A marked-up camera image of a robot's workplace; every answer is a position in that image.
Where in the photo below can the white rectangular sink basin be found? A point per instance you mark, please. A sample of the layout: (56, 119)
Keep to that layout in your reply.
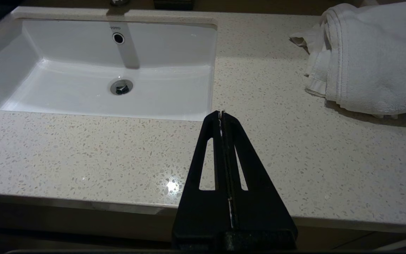
(83, 88)

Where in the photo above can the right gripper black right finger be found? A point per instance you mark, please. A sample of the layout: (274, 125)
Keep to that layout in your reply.
(259, 218)

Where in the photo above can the chrome faucet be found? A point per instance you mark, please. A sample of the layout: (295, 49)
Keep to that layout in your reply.
(120, 2)

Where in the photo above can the chrome sink drain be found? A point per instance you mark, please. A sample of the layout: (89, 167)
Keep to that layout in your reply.
(121, 86)

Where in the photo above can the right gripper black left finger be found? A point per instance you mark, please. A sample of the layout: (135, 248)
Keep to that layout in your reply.
(196, 211)

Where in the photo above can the white crumpled towel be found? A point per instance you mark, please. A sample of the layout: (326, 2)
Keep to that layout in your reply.
(375, 56)

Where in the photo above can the black square soap dish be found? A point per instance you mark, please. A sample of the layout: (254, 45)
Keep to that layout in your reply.
(174, 3)

